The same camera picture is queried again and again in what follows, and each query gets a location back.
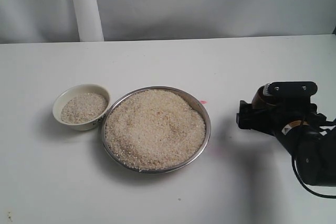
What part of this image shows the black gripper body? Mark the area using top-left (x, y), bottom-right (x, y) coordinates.
top-left (236, 100), bottom-right (319, 132)

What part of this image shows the brown wooden cup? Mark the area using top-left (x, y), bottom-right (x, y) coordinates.
top-left (251, 86), bottom-right (276, 109)

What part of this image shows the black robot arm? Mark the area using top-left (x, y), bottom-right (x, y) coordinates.
top-left (236, 100), bottom-right (335, 186)

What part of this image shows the rice heap in tray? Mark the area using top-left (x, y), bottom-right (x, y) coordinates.
top-left (104, 89), bottom-right (206, 170)

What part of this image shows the white ceramic bowl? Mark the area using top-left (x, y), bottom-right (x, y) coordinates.
top-left (53, 84), bottom-right (111, 131)

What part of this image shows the round steel tray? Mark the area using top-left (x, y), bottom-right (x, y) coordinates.
top-left (101, 86), bottom-right (211, 174)

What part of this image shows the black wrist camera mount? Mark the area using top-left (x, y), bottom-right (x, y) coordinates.
top-left (262, 81), bottom-right (318, 103)

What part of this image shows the white vertical post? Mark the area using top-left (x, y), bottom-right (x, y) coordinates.
top-left (72, 0), bottom-right (104, 42)

